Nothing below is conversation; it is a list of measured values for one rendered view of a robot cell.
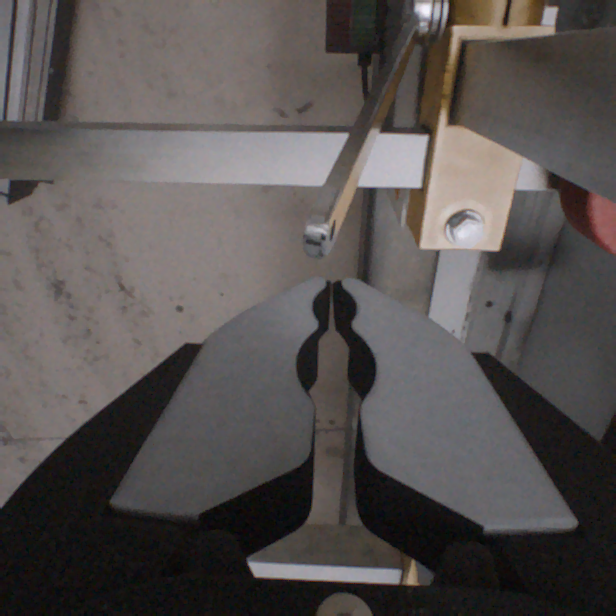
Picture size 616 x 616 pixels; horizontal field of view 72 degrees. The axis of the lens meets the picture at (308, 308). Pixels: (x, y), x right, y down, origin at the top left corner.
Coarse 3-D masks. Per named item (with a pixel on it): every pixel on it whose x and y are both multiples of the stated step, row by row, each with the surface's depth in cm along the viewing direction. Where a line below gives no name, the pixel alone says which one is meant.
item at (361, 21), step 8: (360, 0) 34; (368, 0) 34; (376, 0) 34; (360, 8) 34; (368, 8) 34; (376, 8) 34; (360, 16) 34; (368, 16) 34; (360, 24) 35; (368, 24) 34; (360, 32) 35; (368, 32) 35; (360, 40) 35; (368, 40) 35
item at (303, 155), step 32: (0, 128) 25; (32, 128) 25; (64, 128) 24; (96, 128) 24; (128, 128) 25; (160, 128) 25; (192, 128) 25; (224, 128) 25; (256, 128) 25; (288, 128) 25; (320, 128) 25; (384, 128) 26; (416, 128) 26; (0, 160) 26; (32, 160) 25; (64, 160) 25; (96, 160) 25; (128, 160) 25; (160, 160) 25; (192, 160) 25; (224, 160) 25; (256, 160) 25; (288, 160) 25; (320, 160) 25; (384, 160) 25; (416, 160) 24
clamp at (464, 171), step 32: (448, 0) 22; (480, 0) 20; (512, 0) 20; (544, 0) 20; (448, 32) 21; (480, 32) 20; (512, 32) 20; (544, 32) 20; (448, 64) 21; (448, 96) 22; (448, 128) 23; (448, 160) 23; (480, 160) 23; (512, 160) 23; (416, 192) 27; (448, 192) 24; (480, 192) 24; (512, 192) 24; (416, 224) 27
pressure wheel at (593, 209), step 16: (560, 192) 23; (576, 192) 22; (592, 192) 21; (576, 208) 22; (592, 208) 21; (608, 208) 21; (576, 224) 23; (592, 224) 21; (608, 224) 21; (592, 240) 23; (608, 240) 22
